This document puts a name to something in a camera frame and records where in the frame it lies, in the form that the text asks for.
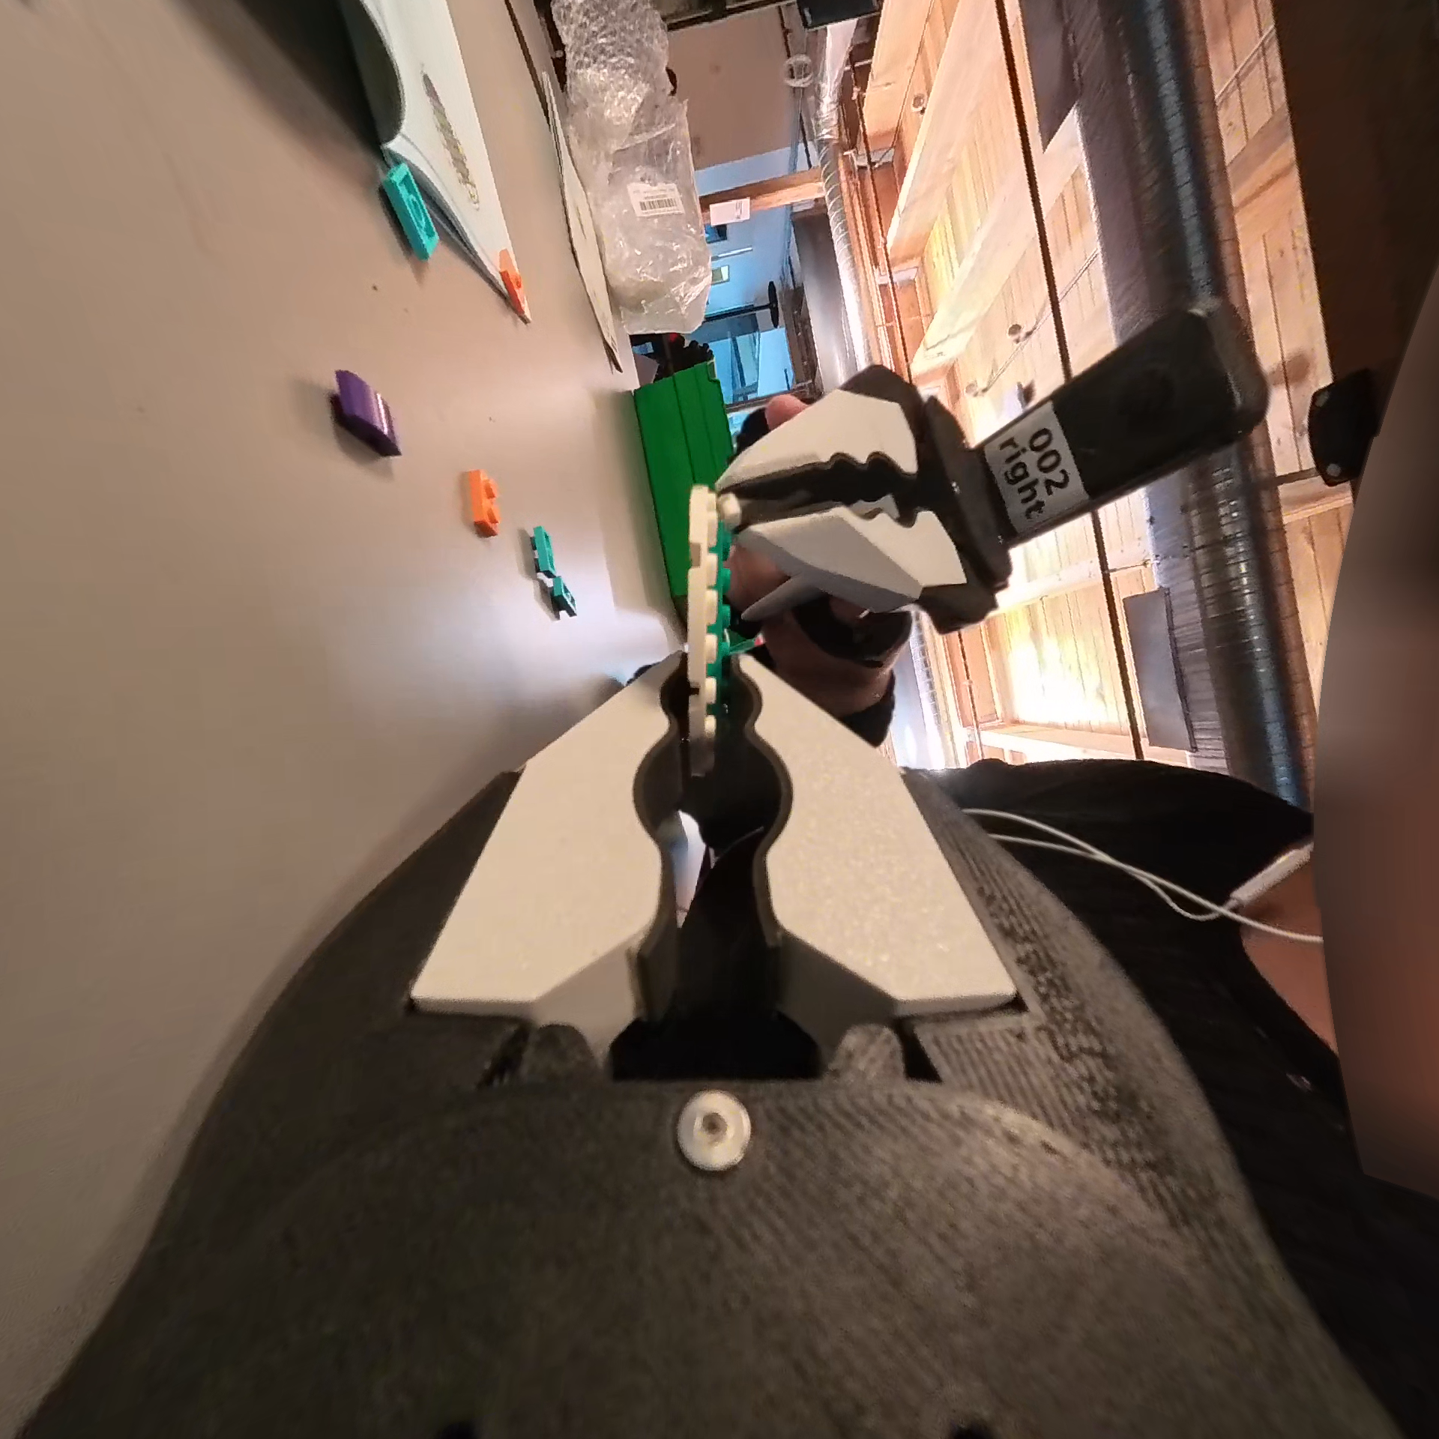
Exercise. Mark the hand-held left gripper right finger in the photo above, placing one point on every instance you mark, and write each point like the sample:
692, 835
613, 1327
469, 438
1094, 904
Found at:
887, 888

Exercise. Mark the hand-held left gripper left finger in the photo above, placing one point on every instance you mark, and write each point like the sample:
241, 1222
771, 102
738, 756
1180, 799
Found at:
550, 888

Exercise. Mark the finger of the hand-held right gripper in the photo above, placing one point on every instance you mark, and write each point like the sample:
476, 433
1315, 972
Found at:
831, 440
865, 558

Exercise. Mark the green lego plate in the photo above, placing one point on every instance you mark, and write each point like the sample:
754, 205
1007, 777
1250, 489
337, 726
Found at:
723, 563

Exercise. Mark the orange lego tile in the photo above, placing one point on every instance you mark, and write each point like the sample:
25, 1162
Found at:
514, 284

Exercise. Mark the orange lego plate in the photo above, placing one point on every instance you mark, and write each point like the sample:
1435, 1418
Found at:
483, 503

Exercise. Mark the purple curved lego slope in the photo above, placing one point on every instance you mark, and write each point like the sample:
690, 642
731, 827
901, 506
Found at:
365, 410

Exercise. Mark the teal lego jumper plate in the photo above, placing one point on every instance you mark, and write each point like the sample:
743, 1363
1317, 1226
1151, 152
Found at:
406, 212

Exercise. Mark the person's right hand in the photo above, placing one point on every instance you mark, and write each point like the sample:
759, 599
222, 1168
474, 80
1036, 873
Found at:
837, 664

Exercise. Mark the green plastic bin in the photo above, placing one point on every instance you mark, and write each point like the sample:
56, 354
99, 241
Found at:
675, 472

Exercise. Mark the person's black sweater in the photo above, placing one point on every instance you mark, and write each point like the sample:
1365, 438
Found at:
1124, 799

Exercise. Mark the clear plastic bag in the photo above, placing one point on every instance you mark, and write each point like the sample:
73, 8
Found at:
635, 169

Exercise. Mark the thin paper leaflet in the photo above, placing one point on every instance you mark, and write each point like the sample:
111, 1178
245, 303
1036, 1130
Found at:
579, 213

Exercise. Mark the open instruction booklet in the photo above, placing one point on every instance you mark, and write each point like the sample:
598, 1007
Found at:
438, 112

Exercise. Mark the ribbed metal duct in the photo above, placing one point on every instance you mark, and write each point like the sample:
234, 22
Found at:
1168, 169

